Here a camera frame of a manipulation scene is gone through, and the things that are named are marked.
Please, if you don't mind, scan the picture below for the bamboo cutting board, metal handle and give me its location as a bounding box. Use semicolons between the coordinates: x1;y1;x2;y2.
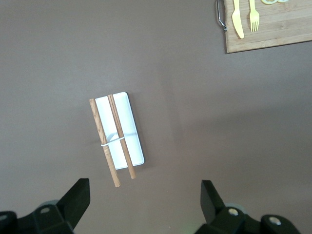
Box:
215;0;312;54

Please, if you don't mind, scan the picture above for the yellow plastic fork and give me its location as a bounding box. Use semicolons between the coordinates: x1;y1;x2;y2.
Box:
248;0;260;33

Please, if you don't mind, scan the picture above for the white elastic band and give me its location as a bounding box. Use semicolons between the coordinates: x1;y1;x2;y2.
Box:
100;132;126;147

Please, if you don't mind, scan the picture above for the brown wooden stick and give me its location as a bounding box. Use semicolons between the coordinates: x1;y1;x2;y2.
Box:
89;98;121;188
107;94;137;180

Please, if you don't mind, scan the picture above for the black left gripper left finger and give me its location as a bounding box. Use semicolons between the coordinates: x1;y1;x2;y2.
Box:
0;178;91;234

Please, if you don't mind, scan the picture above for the yellow plastic knife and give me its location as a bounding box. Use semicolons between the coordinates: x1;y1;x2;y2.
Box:
231;0;245;39

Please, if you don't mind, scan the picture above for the white rectangular tray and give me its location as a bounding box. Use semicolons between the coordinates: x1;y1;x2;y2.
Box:
94;91;145;171

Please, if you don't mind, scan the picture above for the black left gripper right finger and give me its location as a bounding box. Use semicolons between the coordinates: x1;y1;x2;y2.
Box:
195;179;301;234

